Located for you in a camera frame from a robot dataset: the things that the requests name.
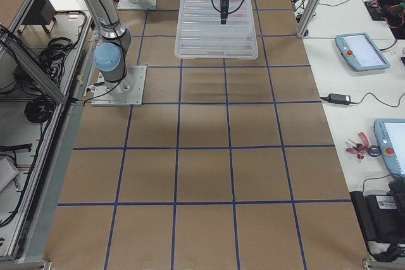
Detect clear plastic box lid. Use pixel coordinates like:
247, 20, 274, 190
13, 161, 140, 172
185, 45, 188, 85
174, 0, 258, 60

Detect teach pendant far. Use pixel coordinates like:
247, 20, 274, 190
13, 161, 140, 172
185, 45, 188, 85
335, 32, 390, 71

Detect teach pendant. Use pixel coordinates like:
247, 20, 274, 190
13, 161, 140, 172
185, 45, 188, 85
335, 32, 390, 71
374, 119, 404, 177

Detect black power adapter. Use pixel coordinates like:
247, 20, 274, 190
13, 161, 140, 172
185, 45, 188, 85
320, 93, 355, 106

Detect red key bunch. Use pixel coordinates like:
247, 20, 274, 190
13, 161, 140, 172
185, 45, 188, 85
346, 132, 370, 162

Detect teach pendant near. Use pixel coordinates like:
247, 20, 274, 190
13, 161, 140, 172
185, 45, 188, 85
374, 119, 404, 177

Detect black device on table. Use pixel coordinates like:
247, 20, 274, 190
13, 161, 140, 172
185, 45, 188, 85
350, 179, 404, 262

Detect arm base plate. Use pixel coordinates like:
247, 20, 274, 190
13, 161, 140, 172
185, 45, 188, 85
90, 65, 147, 106
117, 0, 157, 11

